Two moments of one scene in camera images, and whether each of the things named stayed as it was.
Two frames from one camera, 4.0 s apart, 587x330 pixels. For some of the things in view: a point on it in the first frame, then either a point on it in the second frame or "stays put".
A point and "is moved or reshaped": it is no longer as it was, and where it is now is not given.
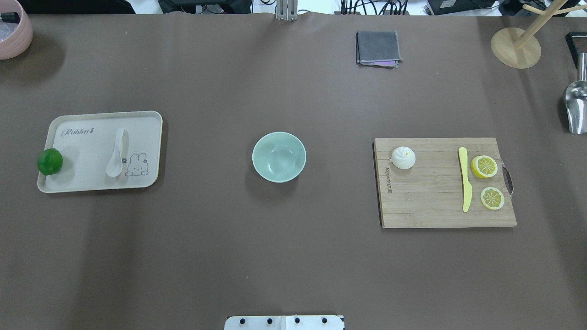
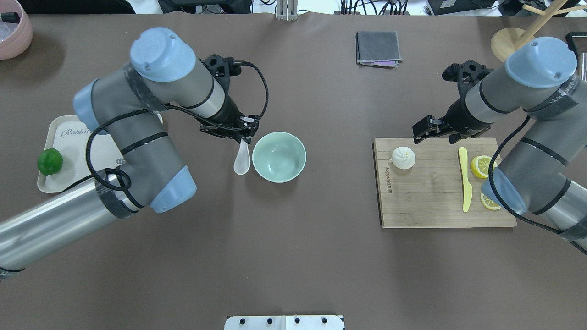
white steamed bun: (402, 157) stays put
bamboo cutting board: (429, 193) stays put
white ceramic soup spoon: (115, 167) is moved or reshaped
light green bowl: (279, 157) stays put
